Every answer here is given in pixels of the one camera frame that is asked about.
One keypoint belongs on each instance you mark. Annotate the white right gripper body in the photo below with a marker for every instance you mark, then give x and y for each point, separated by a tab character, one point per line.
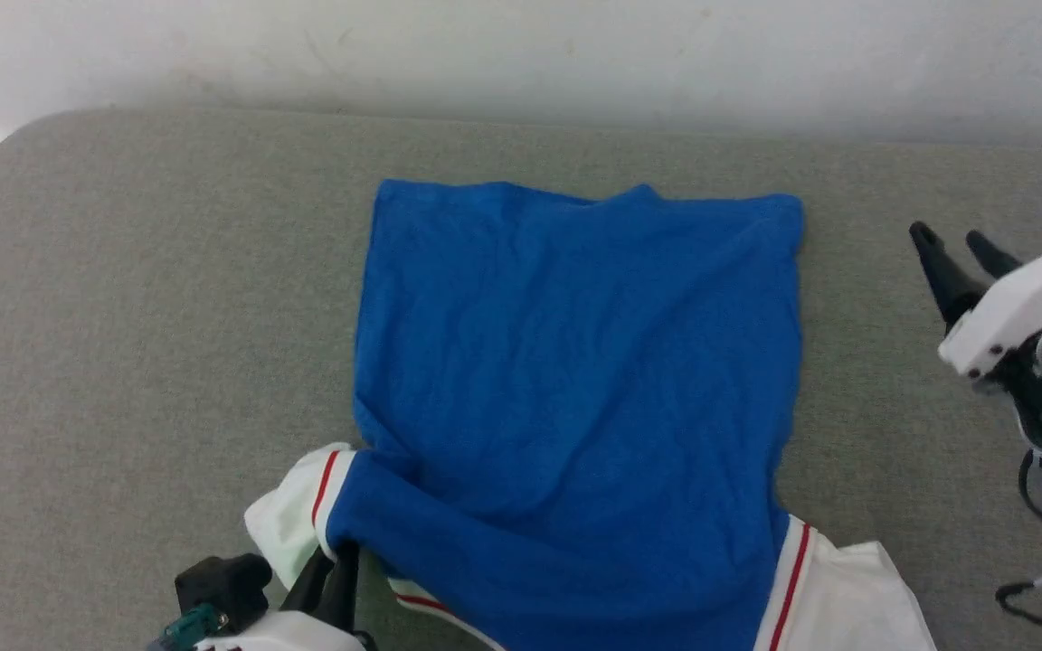
1018	307

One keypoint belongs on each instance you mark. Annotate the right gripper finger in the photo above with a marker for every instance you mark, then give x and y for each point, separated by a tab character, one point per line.
993	258
951	280

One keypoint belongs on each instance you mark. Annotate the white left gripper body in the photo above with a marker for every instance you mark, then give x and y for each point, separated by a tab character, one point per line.
277	635

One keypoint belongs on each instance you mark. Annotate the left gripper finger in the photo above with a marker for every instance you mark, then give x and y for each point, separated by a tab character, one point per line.
345	588
308	588

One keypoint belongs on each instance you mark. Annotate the blue shirt white red trim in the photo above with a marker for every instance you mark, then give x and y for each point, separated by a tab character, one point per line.
575	407

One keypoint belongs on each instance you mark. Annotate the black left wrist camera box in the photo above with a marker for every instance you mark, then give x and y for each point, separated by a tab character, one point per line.
222	583

